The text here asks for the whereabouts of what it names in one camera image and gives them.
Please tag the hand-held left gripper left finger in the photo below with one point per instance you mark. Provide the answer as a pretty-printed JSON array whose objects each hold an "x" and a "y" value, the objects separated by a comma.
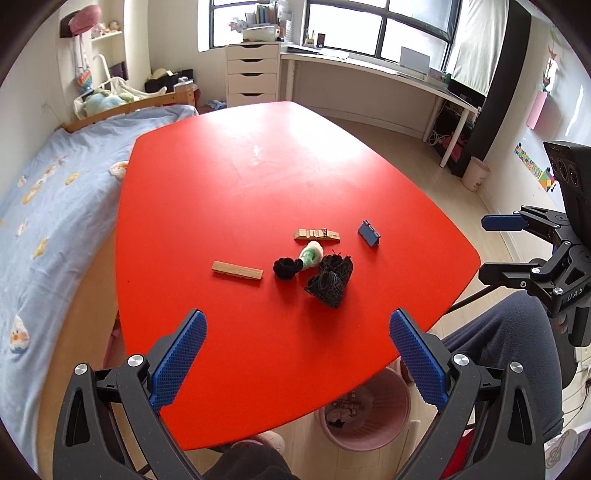
[{"x": 178, "y": 360}]

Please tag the pink hat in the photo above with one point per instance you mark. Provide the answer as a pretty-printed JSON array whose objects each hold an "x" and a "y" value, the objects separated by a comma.
[{"x": 85, "y": 18}]

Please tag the person's dark trouser leg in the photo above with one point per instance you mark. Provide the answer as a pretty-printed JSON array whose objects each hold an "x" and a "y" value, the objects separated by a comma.
[
  {"x": 512, "y": 341},
  {"x": 249, "y": 464}
]

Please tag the pile of plush toys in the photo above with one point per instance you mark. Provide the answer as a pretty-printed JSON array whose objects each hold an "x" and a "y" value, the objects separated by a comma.
[{"x": 104, "y": 99}]

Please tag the white wall shelf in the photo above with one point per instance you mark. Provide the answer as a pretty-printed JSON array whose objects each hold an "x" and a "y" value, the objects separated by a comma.
[{"x": 107, "y": 32}]

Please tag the colourful hanging pouch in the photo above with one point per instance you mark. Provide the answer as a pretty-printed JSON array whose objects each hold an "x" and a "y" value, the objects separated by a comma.
[{"x": 84, "y": 79}]

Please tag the wooden bed frame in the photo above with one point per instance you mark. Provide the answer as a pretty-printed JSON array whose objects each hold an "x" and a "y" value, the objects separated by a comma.
[{"x": 129, "y": 107}]

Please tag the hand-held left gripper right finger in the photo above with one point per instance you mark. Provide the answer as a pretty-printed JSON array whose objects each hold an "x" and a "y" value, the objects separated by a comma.
[{"x": 420, "y": 364}]

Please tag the bed with blue sheet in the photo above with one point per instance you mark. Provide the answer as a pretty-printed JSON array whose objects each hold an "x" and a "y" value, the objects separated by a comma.
[{"x": 55, "y": 221}]

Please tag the white patterned slipper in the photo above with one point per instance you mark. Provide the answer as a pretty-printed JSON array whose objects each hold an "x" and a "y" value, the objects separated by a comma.
[{"x": 561, "y": 450}]

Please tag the pink wall paper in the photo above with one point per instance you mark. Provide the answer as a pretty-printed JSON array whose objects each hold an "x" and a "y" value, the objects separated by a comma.
[{"x": 536, "y": 110}]

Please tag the flat wooden block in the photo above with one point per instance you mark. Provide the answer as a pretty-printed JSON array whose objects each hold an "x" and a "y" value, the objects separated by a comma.
[{"x": 237, "y": 270}]

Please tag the colourful wall sticker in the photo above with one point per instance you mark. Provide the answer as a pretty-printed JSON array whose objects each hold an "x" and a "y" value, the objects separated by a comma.
[{"x": 535, "y": 168}]

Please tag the small white wastebasket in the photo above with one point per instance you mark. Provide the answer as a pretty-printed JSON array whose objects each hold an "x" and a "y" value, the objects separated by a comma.
[{"x": 476, "y": 174}]

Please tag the pink slipper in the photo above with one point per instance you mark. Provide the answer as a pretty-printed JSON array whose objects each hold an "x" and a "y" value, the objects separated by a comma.
[{"x": 270, "y": 441}]

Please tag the red table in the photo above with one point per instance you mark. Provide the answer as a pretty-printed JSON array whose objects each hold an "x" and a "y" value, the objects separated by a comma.
[{"x": 240, "y": 184}]

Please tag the notched wooden piece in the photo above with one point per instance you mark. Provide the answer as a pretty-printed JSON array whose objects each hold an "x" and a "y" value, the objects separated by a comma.
[{"x": 318, "y": 235}]

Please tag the black mesh net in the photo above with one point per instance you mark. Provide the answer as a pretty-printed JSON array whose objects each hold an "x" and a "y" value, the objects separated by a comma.
[{"x": 330, "y": 281}]

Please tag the pink trash bin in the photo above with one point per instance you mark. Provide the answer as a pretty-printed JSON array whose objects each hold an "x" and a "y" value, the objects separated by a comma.
[{"x": 383, "y": 410}]

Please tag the stack of books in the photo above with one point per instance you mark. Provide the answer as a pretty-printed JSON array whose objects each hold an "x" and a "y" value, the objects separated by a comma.
[{"x": 268, "y": 16}]

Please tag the grey window blind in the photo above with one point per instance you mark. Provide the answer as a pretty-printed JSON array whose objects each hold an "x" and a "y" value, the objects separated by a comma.
[{"x": 480, "y": 46}]

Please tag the black sock ball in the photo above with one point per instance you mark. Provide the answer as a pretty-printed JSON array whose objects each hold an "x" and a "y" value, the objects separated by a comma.
[{"x": 286, "y": 269}]

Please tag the black curtain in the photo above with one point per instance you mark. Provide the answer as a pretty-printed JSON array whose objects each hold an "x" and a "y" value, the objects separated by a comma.
[{"x": 503, "y": 83}]

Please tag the small blue plastic piece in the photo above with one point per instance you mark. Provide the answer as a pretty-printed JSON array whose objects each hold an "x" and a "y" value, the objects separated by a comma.
[{"x": 368, "y": 233}]

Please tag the black bag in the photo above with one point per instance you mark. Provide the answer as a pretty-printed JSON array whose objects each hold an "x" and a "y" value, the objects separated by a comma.
[{"x": 166, "y": 83}]

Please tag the white drawer unit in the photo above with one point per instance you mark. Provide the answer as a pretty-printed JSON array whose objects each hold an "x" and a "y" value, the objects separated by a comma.
[{"x": 252, "y": 74}]

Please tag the white box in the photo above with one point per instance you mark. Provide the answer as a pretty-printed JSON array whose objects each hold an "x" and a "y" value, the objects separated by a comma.
[{"x": 414, "y": 59}]

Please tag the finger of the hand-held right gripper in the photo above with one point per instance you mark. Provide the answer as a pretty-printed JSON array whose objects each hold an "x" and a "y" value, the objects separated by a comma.
[
  {"x": 503, "y": 222},
  {"x": 505, "y": 274}
]

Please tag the black framed window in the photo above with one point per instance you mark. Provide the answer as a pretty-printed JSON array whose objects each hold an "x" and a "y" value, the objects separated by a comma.
[{"x": 332, "y": 23}]

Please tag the white desk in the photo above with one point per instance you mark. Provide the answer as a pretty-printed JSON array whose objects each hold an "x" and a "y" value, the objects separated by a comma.
[{"x": 369, "y": 69}]

